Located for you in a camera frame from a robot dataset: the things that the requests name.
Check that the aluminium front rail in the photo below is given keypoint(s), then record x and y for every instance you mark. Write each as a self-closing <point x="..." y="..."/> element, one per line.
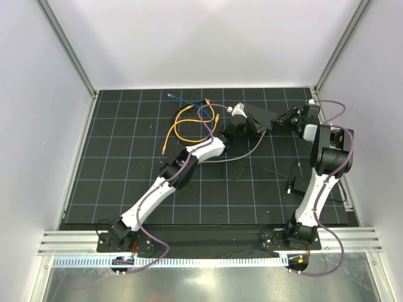
<point x="355" y="239"/>

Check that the black network switch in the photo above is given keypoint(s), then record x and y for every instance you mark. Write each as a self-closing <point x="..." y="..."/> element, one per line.
<point x="261" y="115"/>

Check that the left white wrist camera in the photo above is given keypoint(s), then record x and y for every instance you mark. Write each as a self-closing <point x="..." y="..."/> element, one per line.
<point x="238" y="109"/>

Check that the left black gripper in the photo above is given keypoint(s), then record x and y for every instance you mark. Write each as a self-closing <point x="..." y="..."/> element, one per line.
<point x="259" y="128"/>

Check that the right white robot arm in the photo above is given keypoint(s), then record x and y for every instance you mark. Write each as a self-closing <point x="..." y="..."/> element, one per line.
<point x="331" y="157"/>

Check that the left aluminium frame post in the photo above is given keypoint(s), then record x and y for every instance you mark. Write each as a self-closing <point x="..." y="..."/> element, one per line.
<point x="66" y="45"/>

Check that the black grid mat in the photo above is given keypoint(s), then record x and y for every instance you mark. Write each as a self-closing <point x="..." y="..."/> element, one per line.
<point x="127" y="142"/>

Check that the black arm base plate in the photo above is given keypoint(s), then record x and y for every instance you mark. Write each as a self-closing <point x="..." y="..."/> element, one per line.
<point x="208" y="241"/>

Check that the slotted cable duct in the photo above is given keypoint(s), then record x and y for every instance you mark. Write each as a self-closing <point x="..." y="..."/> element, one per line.
<point x="113" y="262"/>

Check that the right aluminium frame post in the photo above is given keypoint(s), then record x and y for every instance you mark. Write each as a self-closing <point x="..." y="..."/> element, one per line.
<point x="352" y="25"/>

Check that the aluminium frame post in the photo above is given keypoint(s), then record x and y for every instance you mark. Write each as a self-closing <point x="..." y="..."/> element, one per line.
<point x="66" y="45"/>
<point x="352" y="25"/>

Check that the black power adapter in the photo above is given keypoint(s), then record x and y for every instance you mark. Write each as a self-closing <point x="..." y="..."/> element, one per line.
<point x="297" y="185"/>

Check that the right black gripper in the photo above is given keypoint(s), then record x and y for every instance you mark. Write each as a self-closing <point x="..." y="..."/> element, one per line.
<point x="281" y="122"/>

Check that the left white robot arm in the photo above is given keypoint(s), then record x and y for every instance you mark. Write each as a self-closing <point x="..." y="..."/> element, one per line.
<point x="177" y="171"/>

